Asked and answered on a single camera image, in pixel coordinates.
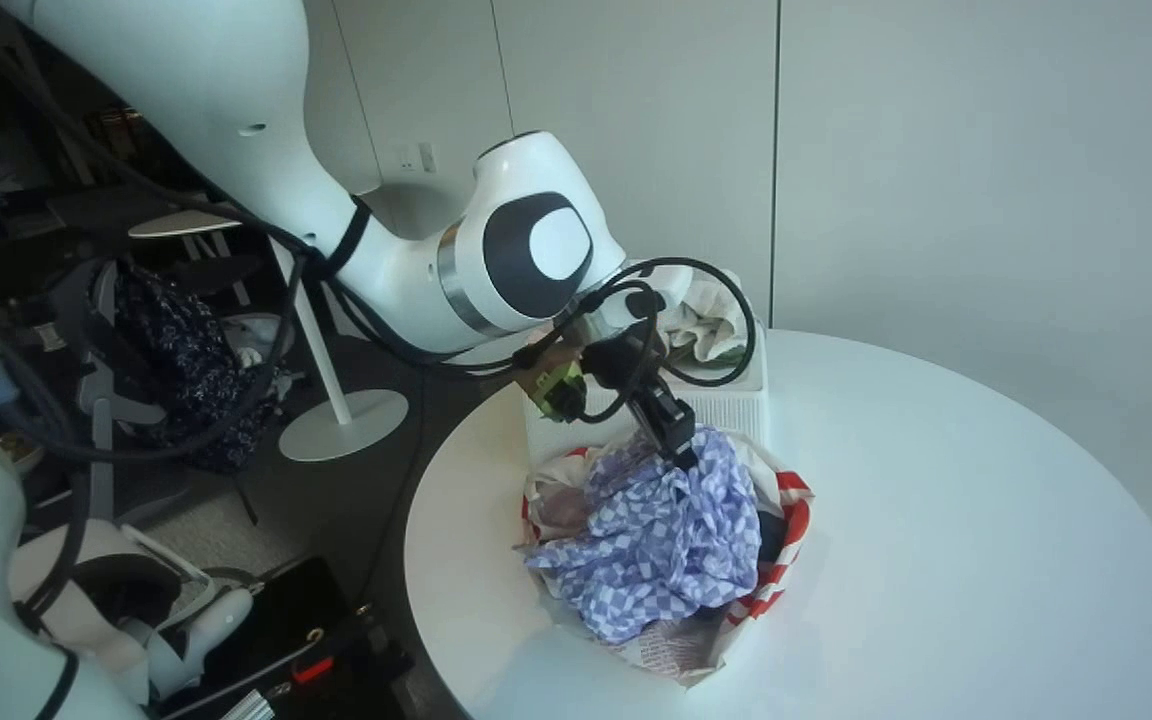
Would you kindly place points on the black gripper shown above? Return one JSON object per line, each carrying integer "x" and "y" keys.
{"x": 622, "y": 367}

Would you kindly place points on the purple floral clothing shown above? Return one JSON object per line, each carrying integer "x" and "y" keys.
{"x": 656, "y": 545}

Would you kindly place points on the dark navy clothing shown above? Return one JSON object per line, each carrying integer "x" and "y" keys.
{"x": 775, "y": 543}

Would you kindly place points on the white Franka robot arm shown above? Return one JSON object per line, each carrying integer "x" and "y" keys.
{"x": 201, "y": 83}

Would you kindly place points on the white plastic storage container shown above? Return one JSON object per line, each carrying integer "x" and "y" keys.
{"x": 742, "y": 403}

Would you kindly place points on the white red plastic shopping bag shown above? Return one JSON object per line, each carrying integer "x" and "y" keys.
{"x": 793, "y": 513}

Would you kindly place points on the white and green cloth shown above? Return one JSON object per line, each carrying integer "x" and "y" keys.
{"x": 713, "y": 327}

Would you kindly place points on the dark floral garment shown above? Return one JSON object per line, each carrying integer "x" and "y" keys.
{"x": 188, "y": 362}

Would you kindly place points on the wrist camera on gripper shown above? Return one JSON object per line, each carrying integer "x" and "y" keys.
{"x": 555, "y": 380}

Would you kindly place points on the white pedestal side table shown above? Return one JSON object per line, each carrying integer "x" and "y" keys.
{"x": 342, "y": 427}

